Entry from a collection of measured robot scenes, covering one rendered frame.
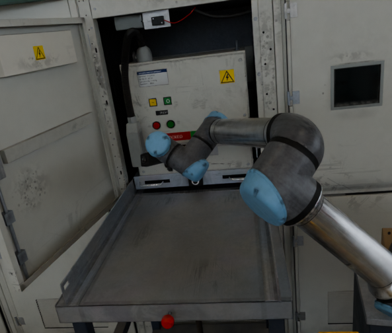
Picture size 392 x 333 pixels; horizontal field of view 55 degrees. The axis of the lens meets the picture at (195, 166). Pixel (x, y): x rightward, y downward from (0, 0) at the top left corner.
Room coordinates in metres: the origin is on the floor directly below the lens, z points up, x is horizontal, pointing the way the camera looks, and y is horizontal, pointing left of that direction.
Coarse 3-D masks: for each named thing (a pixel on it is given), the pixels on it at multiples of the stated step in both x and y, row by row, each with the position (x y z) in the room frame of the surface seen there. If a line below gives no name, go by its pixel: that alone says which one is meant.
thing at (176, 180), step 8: (232, 168) 1.48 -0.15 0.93; (240, 168) 1.47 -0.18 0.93; (248, 168) 1.46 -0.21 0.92; (136, 176) 1.53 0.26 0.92; (144, 176) 1.52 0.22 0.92; (152, 176) 1.52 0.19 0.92; (160, 176) 1.51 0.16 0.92; (168, 176) 1.51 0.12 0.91; (176, 176) 1.50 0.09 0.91; (208, 176) 1.48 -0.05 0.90; (216, 176) 1.48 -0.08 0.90; (224, 176) 1.47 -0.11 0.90; (232, 176) 1.47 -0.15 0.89; (240, 176) 1.46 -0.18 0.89; (136, 184) 1.53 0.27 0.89; (168, 184) 1.51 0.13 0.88; (176, 184) 1.50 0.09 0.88; (184, 184) 1.50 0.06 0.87
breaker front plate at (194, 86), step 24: (168, 72) 1.51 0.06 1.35; (192, 72) 1.50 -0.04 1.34; (216, 72) 1.48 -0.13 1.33; (240, 72) 1.47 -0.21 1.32; (144, 96) 1.53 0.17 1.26; (168, 96) 1.51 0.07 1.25; (192, 96) 1.50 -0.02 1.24; (216, 96) 1.48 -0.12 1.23; (240, 96) 1.47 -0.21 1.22; (144, 120) 1.53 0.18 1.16; (168, 120) 1.52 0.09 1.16; (192, 120) 1.50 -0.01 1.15; (144, 168) 1.54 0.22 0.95; (216, 168) 1.49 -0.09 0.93
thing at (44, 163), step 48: (0, 48) 1.10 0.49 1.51; (48, 48) 1.29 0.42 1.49; (0, 96) 1.09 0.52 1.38; (48, 96) 1.27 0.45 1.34; (96, 96) 1.52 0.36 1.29; (0, 144) 1.04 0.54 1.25; (48, 144) 1.22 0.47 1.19; (96, 144) 1.47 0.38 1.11; (0, 192) 0.97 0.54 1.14; (48, 192) 1.16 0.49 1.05; (96, 192) 1.40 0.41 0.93; (0, 240) 0.93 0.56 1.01; (48, 240) 1.11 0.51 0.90
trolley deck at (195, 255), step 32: (224, 192) 1.42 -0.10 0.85; (128, 224) 1.25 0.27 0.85; (160, 224) 1.22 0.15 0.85; (192, 224) 1.19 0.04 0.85; (224, 224) 1.16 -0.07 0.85; (256, 224) 1.13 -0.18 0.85; (128, 256) 1.03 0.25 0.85; (160, 256) 1.01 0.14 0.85; (192, 256) 0.99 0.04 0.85; (224, 256) 0.97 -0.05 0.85; (256, 256) 0.94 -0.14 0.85; (96, 288) 0.89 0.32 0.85; (128, 288) 0.87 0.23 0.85; (160, 288) 0.86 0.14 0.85; (192, 288) 0.84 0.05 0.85; (224, 288) 0.82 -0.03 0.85; (256, 288) 0.80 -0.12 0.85; (288, 288) 0.79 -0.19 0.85; (64, 320) 0.83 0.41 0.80; (96, 320) 0.82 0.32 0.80; (128, 320) 0.81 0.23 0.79; (160, 320) 0.79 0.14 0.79; (192, 320) 0.78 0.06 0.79
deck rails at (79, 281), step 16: (128, 192) 1.45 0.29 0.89; (112, 208) 1.26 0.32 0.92; (128, 208) 1.38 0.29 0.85; (112, 224) 1.23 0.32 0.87; (96, 240) 1.08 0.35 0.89; (112, 240) 1.14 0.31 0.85; (80, 256) 0.96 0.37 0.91; (96, 256) 1.05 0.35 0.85; (272, 256) 0.90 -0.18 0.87; (80, 272) 0.94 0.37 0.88; (96, 272) 0.96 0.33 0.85; (272, 272) 0.86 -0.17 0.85; (80, 288) 0.90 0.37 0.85; (272, 288) 0.79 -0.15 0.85
